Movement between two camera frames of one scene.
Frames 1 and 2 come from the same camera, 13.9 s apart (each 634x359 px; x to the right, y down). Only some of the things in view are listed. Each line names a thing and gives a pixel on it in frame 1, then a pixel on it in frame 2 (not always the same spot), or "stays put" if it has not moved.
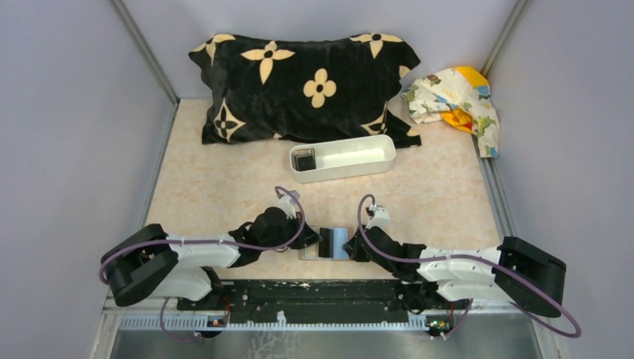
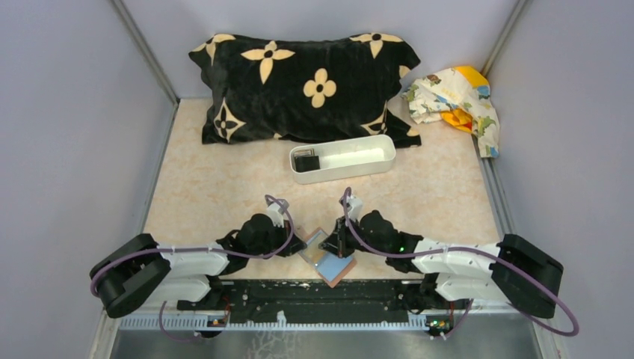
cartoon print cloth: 460,96 stays put
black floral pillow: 264,87 stays put
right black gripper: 354,247 → 337,241
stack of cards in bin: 304,158 stays put
